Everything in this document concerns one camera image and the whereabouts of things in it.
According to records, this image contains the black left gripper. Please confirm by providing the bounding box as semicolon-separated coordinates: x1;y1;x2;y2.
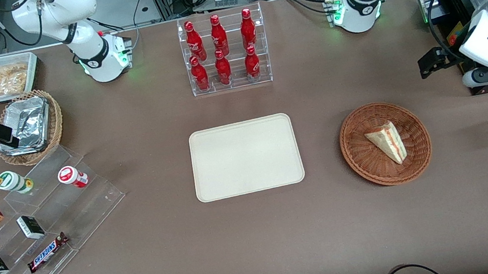
416;43;466;80

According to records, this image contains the triangular sandwich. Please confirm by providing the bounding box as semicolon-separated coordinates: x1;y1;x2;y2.
363;119;409;170

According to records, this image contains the silver foil tray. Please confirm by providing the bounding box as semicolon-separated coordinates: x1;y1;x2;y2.
0;94;56;158

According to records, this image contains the tan wicker basket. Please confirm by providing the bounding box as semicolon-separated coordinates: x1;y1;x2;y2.
0;86;70;170

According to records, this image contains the brown wicker basket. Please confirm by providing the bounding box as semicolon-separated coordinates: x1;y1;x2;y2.
335;95;437;193

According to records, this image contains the cream plastic tray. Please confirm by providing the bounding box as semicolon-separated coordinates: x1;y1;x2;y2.
186;111;307;204

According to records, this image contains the clear bag of chips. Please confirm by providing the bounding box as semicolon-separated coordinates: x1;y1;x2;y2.
0;71;30;97
0;61;30;81

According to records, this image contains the green lid white cup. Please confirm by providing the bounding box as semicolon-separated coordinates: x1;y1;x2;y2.
0;167;36;198

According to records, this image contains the clear acrylic stepped stand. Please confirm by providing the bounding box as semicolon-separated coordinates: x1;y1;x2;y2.
0;137;138;274

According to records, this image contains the brown Snickers bar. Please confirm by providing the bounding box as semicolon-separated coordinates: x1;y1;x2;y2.
23;231;74;274

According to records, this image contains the red soda bottle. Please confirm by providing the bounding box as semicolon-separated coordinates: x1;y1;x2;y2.
212;48;234;87
237;7;259;51
188;54;211;93
183;19;208;63
242;44;263;83
208;13;230;58

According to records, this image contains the clear acrylic bottle rack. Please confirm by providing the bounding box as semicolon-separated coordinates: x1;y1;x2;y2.
175;1;274;98

